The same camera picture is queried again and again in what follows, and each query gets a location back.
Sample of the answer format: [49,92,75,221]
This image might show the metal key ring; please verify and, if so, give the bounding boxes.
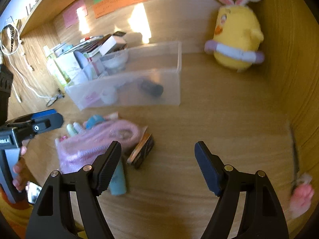
[46,90,65,107]

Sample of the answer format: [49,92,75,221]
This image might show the wooden shelf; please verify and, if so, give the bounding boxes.
[19,0,84,38]

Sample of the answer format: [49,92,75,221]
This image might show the grey blue curved card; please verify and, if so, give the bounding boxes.
[73,51,88,69]

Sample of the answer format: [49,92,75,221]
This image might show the pink paper note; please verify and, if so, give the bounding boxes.
[62,0,89,29]

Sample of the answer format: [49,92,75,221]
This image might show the brown black packet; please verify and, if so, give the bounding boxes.
[127,127,155,168]

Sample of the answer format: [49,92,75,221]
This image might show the blue pink small toy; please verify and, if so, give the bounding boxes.
[83,115,106,130]

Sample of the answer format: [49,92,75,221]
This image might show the pile of printed packets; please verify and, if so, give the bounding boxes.
[72,36,105,55]

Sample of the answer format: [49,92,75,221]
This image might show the orange paper note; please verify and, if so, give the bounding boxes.
[93,0,146,19]

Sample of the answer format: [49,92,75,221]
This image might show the white cable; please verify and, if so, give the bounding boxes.
[0,17,48,102]

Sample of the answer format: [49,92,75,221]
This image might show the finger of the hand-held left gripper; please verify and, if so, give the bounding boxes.
[15,113,64,141]
[6,109,56,125]

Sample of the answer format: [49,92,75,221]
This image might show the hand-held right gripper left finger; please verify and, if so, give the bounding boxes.
[26,141,122,239]

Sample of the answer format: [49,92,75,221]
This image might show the white cardboard box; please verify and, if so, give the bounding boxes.
[99,35,126,55]

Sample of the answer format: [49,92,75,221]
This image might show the clear tape roll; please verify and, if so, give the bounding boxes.
[101,88,117,104]

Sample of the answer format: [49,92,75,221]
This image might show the black braided cord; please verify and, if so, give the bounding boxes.
[2,24,20,53]

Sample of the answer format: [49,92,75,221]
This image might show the pink rope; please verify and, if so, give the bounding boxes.
[56,119,141,175]

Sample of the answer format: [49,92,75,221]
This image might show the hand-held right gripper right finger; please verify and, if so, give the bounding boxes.
[194,141,289,239]

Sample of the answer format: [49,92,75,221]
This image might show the yellow green liquid bottle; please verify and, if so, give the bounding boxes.
[43,45,71,86]

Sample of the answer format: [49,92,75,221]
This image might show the black small bottle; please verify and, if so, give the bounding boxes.
[140,79,164,97]

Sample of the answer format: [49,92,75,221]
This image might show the clear plastic storage bin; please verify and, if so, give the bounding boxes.
[65,41,182,110]

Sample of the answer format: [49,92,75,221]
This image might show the yellow plush chick bunny ears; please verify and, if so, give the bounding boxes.
[202,0,265,73]

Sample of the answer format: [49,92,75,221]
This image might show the yellow cloth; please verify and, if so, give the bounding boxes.
[0,192,34,232]

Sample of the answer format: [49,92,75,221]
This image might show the person's left hand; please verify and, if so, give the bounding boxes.
[12,147,29,192]

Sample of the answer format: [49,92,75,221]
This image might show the teal tube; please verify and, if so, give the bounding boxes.
[109,159,127,196]

